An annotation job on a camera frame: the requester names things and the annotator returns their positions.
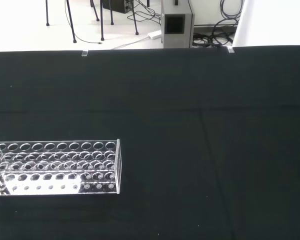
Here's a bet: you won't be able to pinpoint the clear test tube rack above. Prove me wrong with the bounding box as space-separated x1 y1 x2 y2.
0 139 121 198

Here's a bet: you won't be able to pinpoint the black bench cloth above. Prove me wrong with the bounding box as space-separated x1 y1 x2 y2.
0 45 300 240

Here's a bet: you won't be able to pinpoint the white power strip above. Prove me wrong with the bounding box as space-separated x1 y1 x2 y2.
147 30 163 40

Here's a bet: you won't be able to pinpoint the grey metal box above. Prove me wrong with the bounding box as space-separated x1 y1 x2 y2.
160 0 196 49

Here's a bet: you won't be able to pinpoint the black tripod leg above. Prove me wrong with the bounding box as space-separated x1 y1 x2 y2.
99 0 106 42
65 0 78 44
109 0 115 26
45 0 51 27
132 0 140 36
89 0 101 22

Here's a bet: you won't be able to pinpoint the dark device box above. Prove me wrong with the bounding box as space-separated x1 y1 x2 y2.
102 0 130 14

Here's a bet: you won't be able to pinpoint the large white board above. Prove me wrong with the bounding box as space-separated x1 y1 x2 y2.
233 0 300 48

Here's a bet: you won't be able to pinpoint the white power cable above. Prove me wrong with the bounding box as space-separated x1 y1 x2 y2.
111 36 151 50

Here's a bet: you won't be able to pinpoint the thin black cable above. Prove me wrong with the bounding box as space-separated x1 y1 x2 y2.
65 0 103 45

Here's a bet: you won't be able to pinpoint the black cable bundle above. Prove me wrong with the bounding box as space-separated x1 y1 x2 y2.
192 0 242 48

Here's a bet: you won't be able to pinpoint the tangled black cables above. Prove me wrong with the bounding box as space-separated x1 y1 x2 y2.
126 0 164 24

